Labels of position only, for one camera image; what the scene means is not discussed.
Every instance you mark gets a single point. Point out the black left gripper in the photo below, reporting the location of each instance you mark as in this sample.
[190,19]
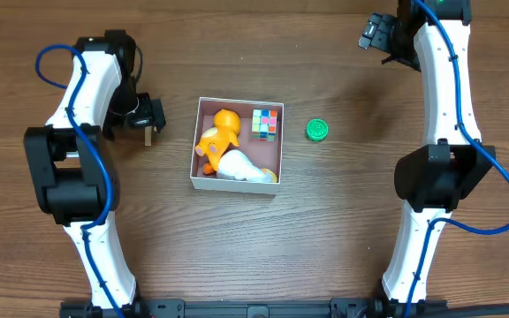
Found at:
[157,115]

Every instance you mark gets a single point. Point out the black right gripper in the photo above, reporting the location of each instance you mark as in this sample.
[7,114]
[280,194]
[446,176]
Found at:
[399,56]

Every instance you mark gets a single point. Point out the white wooden rattle drum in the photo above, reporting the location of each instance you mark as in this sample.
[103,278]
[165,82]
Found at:
[148,136]

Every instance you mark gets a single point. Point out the orange bear figurine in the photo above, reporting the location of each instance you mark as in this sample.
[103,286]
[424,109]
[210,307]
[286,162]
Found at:
[215,141]

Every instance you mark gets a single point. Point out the white plush duck orange feet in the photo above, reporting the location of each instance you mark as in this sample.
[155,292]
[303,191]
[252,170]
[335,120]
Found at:
[234,165]

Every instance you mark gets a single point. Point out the green round lid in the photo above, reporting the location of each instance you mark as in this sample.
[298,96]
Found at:
[317,130]

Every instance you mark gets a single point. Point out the multicolour puzzle cube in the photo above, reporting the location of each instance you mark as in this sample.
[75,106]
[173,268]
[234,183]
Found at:
[264,125]

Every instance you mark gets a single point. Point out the white cardboard box pink interior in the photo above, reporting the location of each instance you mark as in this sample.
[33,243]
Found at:
[262,154]

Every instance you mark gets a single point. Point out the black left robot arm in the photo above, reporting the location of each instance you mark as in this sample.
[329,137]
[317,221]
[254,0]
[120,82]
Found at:
[73,176]

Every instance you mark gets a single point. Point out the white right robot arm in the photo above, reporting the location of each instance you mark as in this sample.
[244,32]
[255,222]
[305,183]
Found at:
[431,37]

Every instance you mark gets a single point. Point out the black mounting rail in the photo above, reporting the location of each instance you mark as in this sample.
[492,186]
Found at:
[336,307]

